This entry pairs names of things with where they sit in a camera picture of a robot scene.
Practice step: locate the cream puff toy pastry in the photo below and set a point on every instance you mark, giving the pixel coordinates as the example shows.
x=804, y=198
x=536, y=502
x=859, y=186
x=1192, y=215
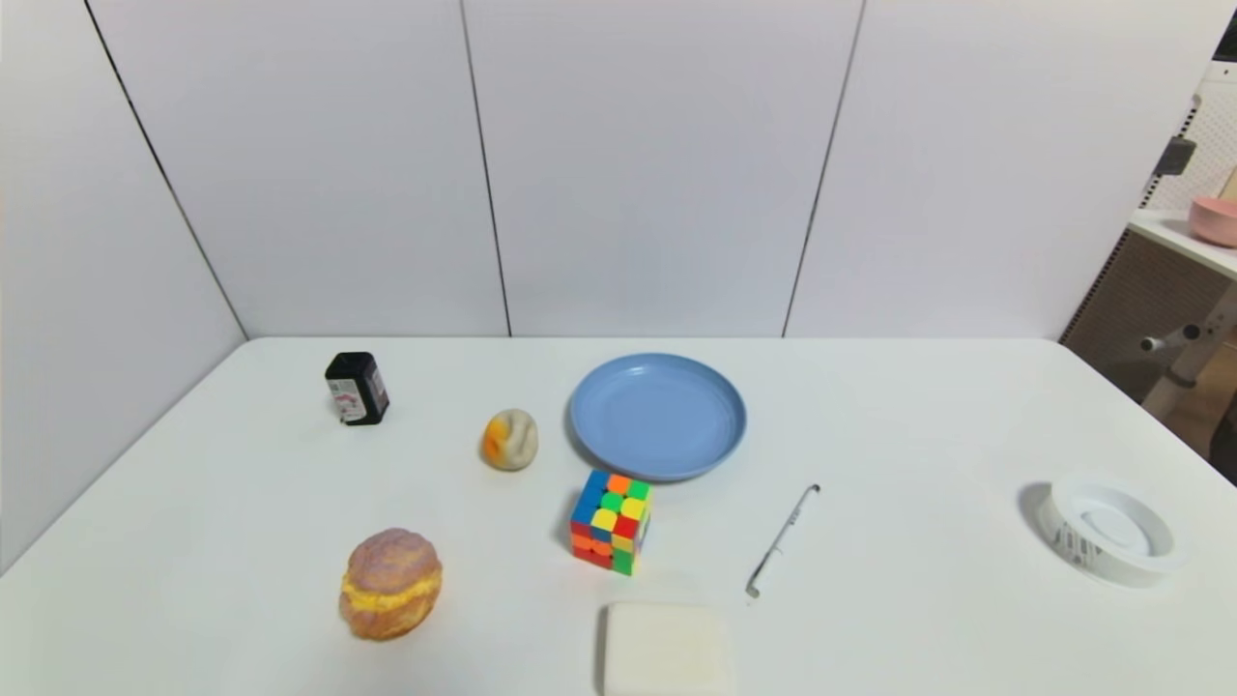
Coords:
x=390, y=583

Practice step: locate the blue plate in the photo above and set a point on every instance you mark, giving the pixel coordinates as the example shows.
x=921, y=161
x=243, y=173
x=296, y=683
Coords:
x=657, y=414

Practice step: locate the orange and cream bun toy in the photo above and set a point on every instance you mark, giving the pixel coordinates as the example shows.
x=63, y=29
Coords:
x=509, y=440

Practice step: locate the multicolour puzzle cube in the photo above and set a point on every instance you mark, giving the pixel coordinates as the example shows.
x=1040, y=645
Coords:
x=611, y=522

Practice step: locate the white pen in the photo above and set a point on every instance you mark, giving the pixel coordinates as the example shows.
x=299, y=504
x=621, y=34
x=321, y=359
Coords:
x=782, y=537

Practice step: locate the small black labelled bottle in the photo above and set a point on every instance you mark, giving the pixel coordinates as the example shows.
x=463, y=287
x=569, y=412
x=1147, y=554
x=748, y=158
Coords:
x=358, y=389

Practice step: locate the white soap bar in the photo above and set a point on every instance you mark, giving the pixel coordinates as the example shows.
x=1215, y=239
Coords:
x=667, y=652

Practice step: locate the white round plastic container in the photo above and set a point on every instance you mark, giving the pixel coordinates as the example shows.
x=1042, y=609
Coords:
x=1111, y=532

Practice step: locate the white side table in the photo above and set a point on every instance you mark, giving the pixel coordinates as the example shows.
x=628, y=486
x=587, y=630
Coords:
x=1185, y=290

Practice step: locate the pink bowl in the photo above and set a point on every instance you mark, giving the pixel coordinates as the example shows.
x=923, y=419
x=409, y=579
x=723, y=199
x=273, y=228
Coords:
x=1214, y=220

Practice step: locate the white pegboard panel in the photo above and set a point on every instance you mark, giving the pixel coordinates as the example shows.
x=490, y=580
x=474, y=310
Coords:
x=1203, y=135

